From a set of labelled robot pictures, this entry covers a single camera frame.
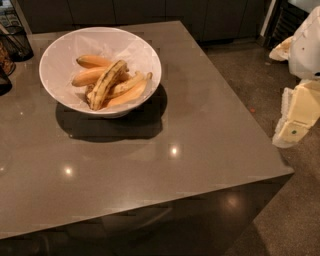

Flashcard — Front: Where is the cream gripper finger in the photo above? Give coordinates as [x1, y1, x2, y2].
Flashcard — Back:
[269, 36, 292, 61]
[272, 80, 320, 148]

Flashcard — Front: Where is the top yellow banana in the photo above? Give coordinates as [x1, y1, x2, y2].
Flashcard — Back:
[76, 55, 111, 68]

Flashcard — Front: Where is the dark cabinet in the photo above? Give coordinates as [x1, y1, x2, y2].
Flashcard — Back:
[16, 0, 265, 41]

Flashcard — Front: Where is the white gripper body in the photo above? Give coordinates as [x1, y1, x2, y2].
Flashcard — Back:
[288, 6, 320, 80]

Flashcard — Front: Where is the brown object at left edge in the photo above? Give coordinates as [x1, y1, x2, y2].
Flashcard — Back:
[0, 42, 16, 96]

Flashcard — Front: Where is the black wire mesh basket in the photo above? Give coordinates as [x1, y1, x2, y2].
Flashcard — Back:
[0, 26, 34, 62]

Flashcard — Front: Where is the spotted yellow banana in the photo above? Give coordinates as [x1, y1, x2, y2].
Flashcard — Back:
[87, 60, 127, 111]

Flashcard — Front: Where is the lower right yellow banana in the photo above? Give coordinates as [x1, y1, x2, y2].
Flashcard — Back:
[104, 72, 152, 107]

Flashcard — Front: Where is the white bowl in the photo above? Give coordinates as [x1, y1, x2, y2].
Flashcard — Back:
[39, 27, 162, 118]

